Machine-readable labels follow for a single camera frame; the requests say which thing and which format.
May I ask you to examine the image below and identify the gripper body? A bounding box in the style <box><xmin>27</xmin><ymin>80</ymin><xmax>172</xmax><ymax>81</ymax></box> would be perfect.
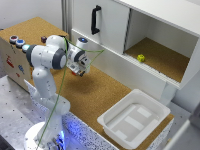
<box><xmin>67</xmin><ymin>58</ymin><xmax>90</xmax><ymax>78</ymax></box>

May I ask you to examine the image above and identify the pink block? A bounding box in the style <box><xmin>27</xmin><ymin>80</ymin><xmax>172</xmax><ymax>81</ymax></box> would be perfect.
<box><xmin>70</xmin><ymin>69</ymin><xmax>78</xmax><ymax>77</ymax></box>

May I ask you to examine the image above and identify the purple block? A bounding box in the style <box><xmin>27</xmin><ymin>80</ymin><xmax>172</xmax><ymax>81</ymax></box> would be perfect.
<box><xmin>40</xmin><ymin>36</ymin><xmax>48</xmax><ymax>44</ymax></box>

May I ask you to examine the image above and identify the yellow block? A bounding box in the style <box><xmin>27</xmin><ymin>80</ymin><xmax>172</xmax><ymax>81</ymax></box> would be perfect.
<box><xmin>136</xmin><ymin>54</ymin><xmax>146</xmax><ymax>63</ymax></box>

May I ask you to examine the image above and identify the white sliding door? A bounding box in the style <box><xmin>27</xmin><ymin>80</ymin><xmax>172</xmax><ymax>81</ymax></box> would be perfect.
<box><xmin>72</xmin><ymin>0</ymin><xmax>131</xmax><ymax>56</ymax></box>

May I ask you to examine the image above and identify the green button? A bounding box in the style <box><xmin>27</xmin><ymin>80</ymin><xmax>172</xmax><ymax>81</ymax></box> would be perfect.
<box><xmin>21</xmin><ymin>43</ymin><xmax>32</xmax><ymax>53</ymax></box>

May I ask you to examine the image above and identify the wooden drawer box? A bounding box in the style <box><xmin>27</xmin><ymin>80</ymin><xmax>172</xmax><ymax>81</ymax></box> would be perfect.
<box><xmin>0</xmin><ymin>16</ymin><xmax>70</xmax><ymax>93</ymax></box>

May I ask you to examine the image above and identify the blue button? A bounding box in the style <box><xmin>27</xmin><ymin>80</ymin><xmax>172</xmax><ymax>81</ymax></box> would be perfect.
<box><xmin>15</xmin><ymin>38</ymin><xmax>26</xmax><ymax>49</ymax></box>

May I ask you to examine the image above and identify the red button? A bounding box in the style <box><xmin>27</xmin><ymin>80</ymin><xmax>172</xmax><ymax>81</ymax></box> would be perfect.
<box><xmin>9</xmin><ymin>34</ymin><xmax>19</xmax><ymax>45</ymax></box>

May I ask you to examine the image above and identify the white plastic box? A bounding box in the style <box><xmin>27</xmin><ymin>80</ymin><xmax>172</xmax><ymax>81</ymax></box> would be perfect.
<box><xmin>96</xmin><ymin>88</ymin><xmax>172</xmax><ymax>150</ymax></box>

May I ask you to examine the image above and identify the white cabinet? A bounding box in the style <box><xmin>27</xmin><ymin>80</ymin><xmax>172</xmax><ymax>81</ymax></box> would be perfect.
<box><xmin>68</xmin><ymin>0</ymin><xmax>200</xmax><ymax>108</ymax></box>

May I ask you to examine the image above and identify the green cable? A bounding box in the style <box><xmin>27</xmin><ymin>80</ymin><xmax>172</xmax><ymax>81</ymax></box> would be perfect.
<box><xmin>35</xmin><ymin>37</ymin><xmax>106</xmax><ymax>149</ymax></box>

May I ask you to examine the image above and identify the black door handle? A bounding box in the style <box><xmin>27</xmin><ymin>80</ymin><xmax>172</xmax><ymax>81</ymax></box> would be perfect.
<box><xmin>90</xmin><ymin>4</ymin><xmax>102</xmax><ymax>36</ymax></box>

